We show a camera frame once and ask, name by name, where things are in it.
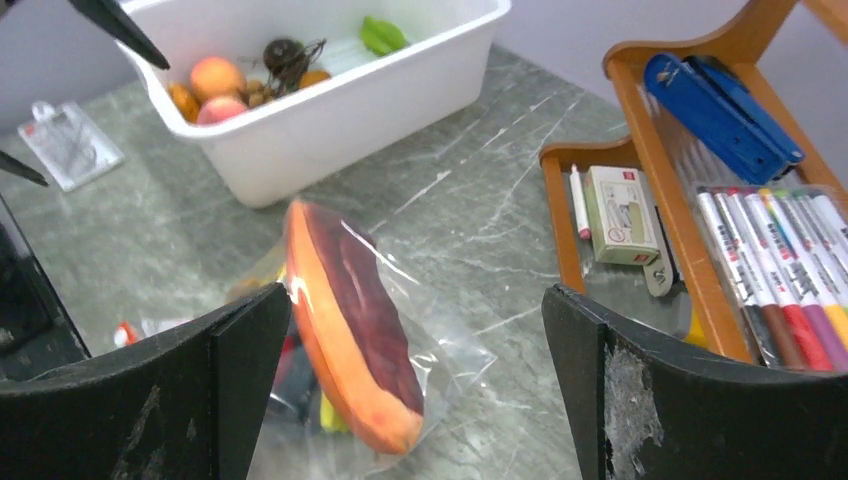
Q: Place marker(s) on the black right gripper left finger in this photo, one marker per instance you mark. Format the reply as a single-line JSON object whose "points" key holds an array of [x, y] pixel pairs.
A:
{"points": [[187, 403]]}

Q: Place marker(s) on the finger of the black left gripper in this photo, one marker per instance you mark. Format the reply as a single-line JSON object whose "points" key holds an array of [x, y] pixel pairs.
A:
{"points": [[15, 167], [110, 17]]}

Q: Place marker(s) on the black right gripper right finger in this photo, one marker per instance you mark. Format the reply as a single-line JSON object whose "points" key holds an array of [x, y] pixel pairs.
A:
{"points": [[644, 405]]}

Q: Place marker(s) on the yellow banana bunch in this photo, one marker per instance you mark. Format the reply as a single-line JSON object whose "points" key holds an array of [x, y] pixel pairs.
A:
{"points": [[330, 419]]}

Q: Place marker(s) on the clear zip bag orange zipper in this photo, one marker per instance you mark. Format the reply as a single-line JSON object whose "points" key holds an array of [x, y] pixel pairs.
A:
{"points": [[447, 359]]}

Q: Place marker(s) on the white label card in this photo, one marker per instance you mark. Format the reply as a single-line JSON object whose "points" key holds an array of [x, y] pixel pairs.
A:
{"points": [[69, 144]]}

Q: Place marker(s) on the yellow grey eraser block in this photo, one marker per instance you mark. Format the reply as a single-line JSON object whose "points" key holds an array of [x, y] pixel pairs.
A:
{"points": [[694, 333]]}

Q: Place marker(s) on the dried date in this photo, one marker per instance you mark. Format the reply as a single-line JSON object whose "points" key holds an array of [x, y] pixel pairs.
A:
{"points": [[185, 101]]}

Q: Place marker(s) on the orange fruit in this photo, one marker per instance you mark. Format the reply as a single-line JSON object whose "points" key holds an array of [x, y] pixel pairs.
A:
{"points": [[216, 76]]}

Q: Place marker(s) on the grey white stapler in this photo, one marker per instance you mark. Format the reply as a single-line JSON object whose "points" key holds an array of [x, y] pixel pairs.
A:
{"points": [[662, 274]]}

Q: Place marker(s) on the peach fruit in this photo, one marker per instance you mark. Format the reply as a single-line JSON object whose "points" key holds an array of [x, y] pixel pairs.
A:
{"points": [[220, 109]]}

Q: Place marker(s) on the dark mangosteen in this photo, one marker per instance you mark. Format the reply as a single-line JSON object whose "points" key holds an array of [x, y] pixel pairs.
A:
{"points": [[283, 54]]}

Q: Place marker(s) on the white green box lower shelf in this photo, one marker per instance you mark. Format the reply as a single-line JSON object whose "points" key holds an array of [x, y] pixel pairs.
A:
{"points": [[622, 231]]}

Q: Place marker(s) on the white plastic bin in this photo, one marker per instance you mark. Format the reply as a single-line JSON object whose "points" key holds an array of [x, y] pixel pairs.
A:
{"points": [[369, 103]]}

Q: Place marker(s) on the longan cluster on twig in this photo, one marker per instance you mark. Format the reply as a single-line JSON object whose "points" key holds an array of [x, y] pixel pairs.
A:
{"points": [[262, 88]]}

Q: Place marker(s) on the white pink pen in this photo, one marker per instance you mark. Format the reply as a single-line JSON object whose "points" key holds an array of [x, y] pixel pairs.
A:
{"points": [[580, 209]]}

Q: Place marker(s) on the yellow lemon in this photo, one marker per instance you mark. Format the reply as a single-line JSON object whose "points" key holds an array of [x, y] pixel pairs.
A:
{"points": [[313, 77]]}

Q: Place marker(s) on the coloured marker pen set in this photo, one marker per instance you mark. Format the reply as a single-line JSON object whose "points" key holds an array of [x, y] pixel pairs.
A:
{"points": [[789, 327]]}

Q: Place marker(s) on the blue stapler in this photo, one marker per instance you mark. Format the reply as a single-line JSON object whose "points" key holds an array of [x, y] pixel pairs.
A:
{"points": [[717, 107]]}

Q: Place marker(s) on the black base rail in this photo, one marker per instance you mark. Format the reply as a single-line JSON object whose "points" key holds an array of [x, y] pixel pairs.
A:
{"points": [[37, 333]]}

